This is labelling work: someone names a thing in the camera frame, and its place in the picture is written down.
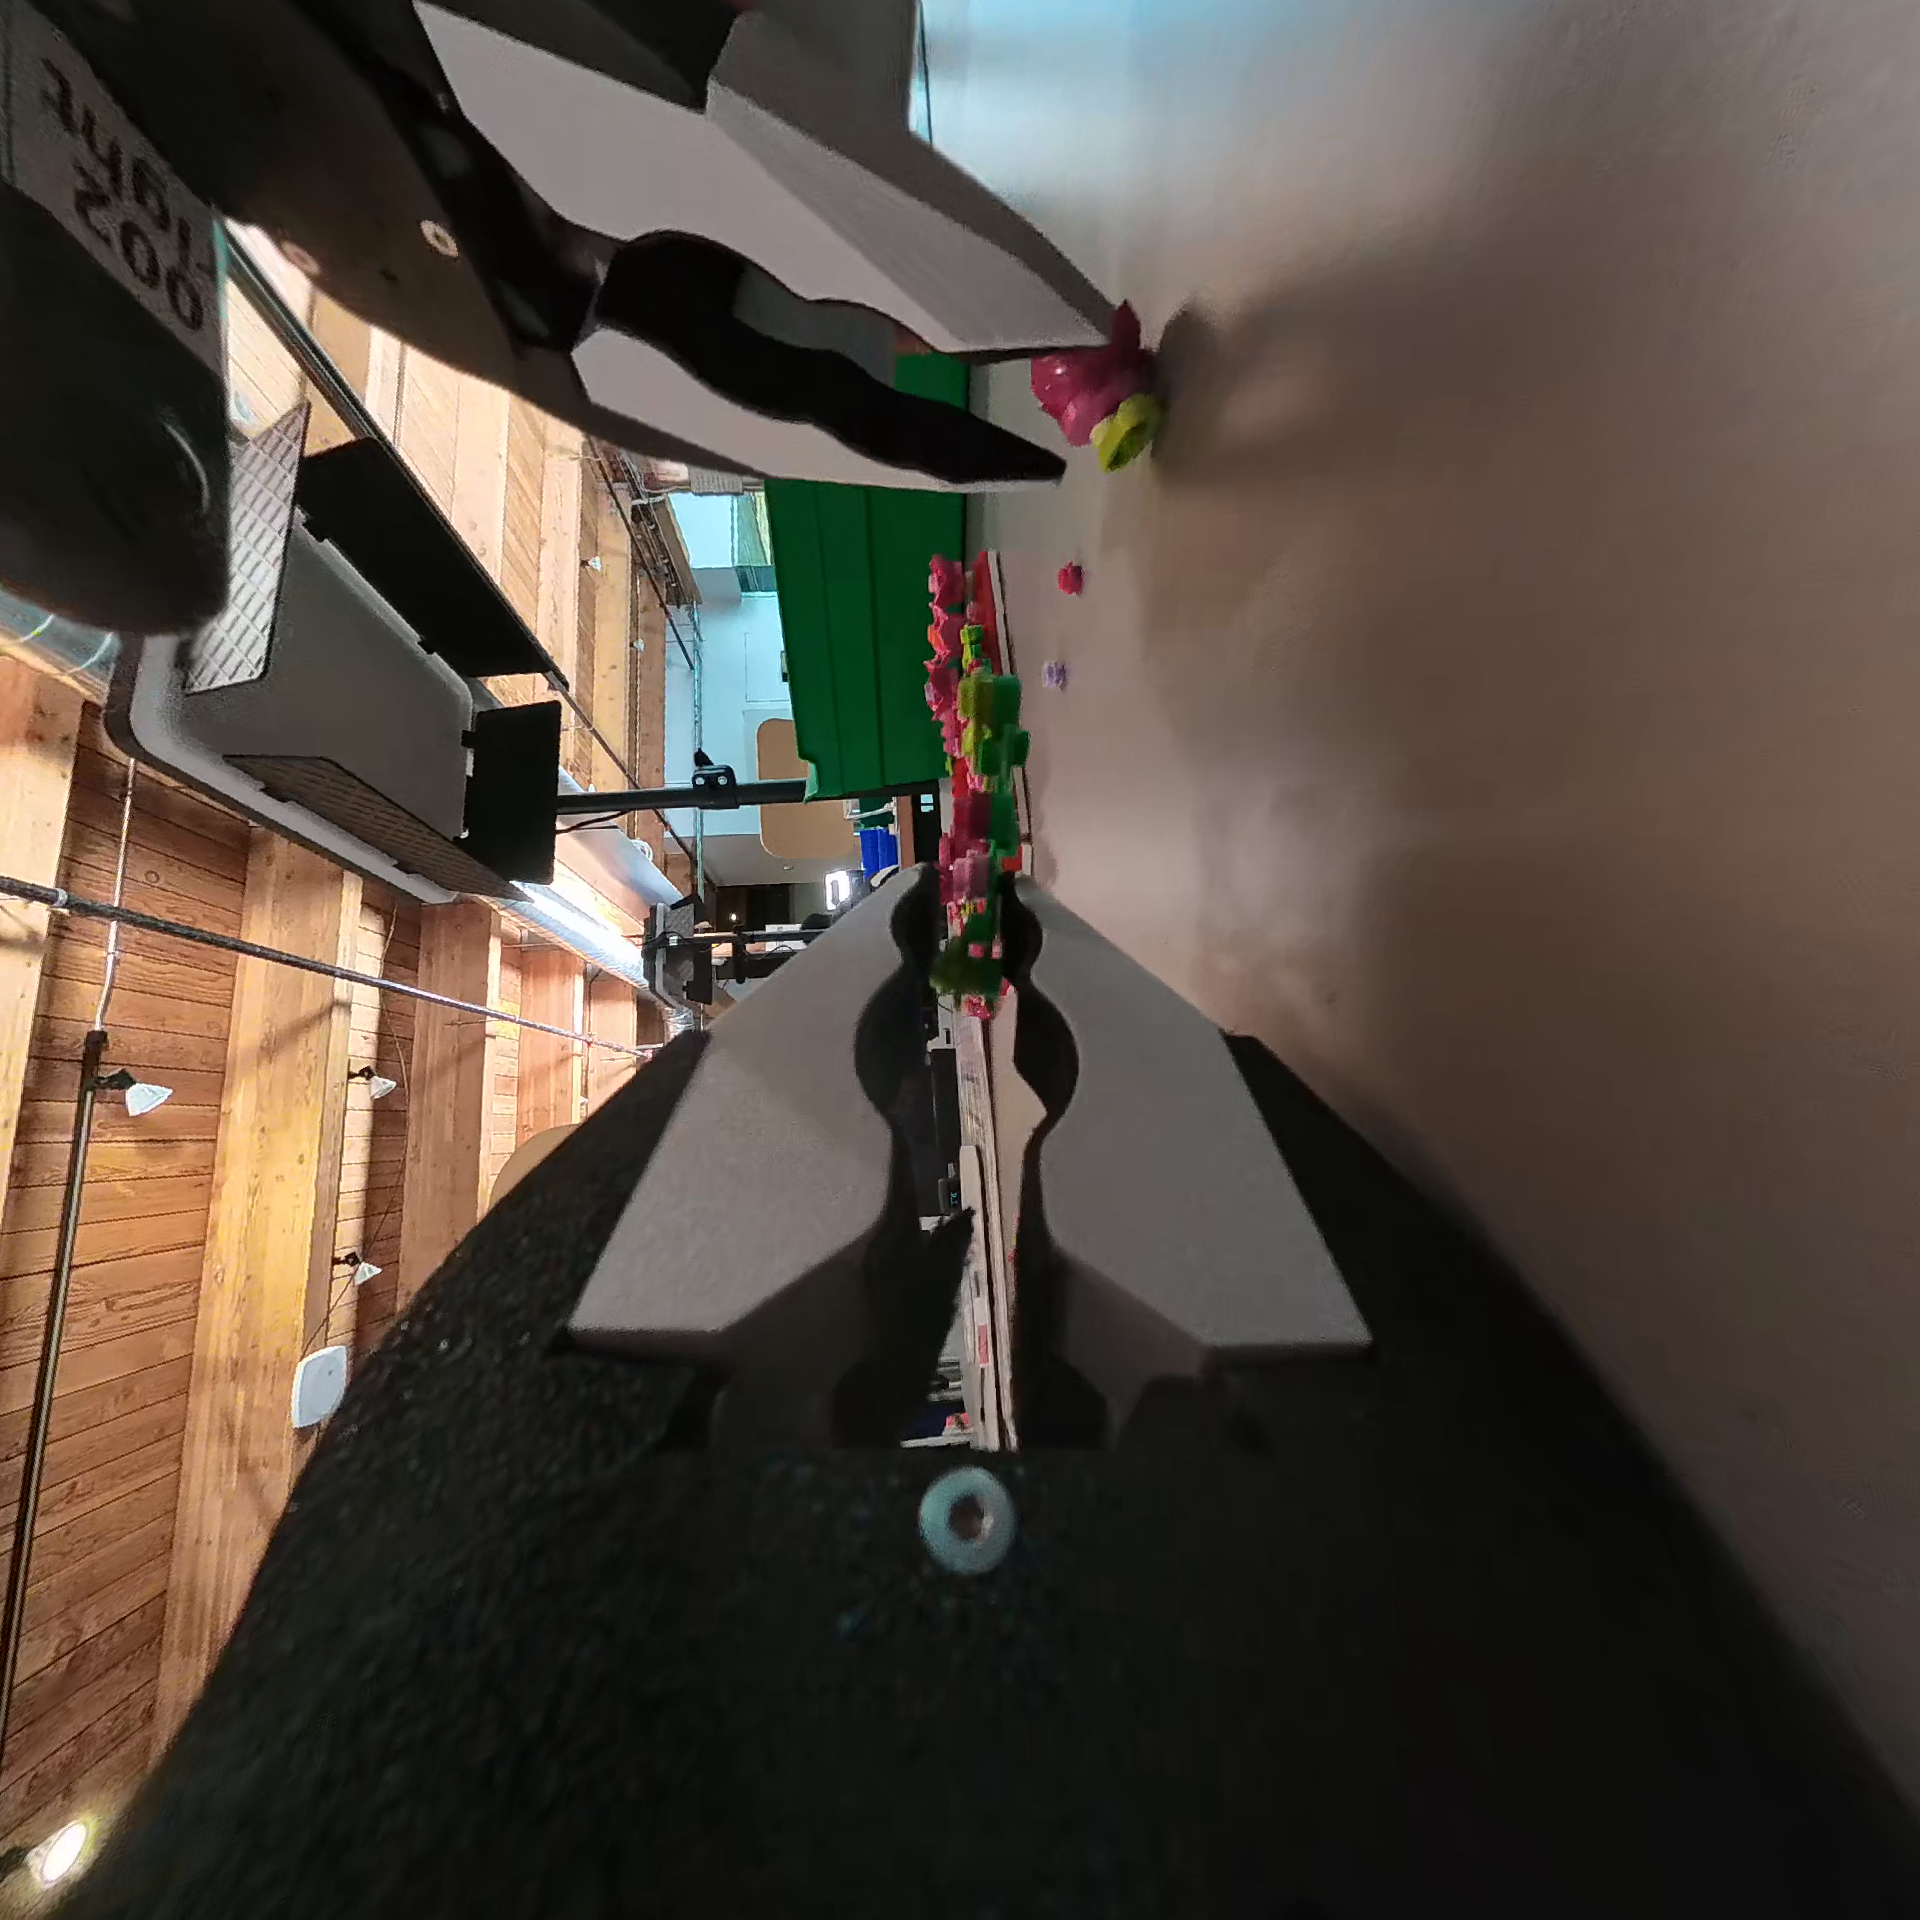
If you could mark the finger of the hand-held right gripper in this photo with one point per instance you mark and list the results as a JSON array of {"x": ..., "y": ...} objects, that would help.
[
  {"x": 840, "y": 194},
  {"x": 674, "y": 394}
]

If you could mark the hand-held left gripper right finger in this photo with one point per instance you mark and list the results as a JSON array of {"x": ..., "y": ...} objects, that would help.
[{"x": 1184, "y": 1184}]

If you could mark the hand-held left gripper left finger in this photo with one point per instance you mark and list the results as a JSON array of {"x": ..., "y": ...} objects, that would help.
[{"x": 751, "y": 1171}]

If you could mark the dark pink lego flower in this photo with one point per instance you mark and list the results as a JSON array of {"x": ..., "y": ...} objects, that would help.
[{"x": 1088, "y": 389}]

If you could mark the green lego flower stem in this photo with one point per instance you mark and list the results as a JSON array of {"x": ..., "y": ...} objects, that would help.
[{"x": 983, "y": 938}]

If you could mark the lego instruction booklet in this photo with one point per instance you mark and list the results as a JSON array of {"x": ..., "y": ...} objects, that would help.
[{"x": 983, "y": 1201}]

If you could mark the red tray of lego pieces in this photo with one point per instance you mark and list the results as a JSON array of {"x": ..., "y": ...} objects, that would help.
[{"x": 948, "y": 600}]

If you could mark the wooden tabletop with label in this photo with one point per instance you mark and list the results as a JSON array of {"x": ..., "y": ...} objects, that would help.
[{"x": 524, "y": 1171}]

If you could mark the black flat panel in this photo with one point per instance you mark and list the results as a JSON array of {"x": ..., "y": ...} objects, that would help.
[{"x": 422, "y": 556}]

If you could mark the green plastic bin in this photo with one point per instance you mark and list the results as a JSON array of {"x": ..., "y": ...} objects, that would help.
[{"x": 870, "y": 629}]

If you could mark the blue storage bin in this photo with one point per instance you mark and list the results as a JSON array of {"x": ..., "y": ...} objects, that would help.
[{"x": 878, "y": 848}]

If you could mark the rounded wooden board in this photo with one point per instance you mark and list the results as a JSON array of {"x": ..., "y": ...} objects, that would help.
[{"x": 780, "y": 748}]

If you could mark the black stand pole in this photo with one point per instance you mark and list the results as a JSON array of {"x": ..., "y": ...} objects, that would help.
[{"x": 644, "y": 797}]

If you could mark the black box on pole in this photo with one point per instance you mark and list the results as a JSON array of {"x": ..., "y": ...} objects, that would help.
[{"x": 510, "y": 796}]

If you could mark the grey ceiling heater unit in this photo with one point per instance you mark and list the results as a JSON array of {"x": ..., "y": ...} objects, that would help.
[{"x": 346, "y": 704}]

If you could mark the thin ceiling metal rod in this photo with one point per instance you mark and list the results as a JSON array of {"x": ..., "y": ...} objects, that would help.
[{"x": 299, "y": 961}]

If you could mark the round ceiling lamp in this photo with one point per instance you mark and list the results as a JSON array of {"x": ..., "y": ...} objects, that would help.
[{"x": 60, "y": 1852}]

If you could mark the black camera on stand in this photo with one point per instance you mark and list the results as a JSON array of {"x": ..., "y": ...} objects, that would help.
[{"x": 678, "y": 954}]

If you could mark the white wall access point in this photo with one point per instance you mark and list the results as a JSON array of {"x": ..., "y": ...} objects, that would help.
[{"x": 320, "y": 1386}]

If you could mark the silver metal duct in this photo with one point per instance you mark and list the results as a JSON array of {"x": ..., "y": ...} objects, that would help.
[{"x": 43, "y": 629}]

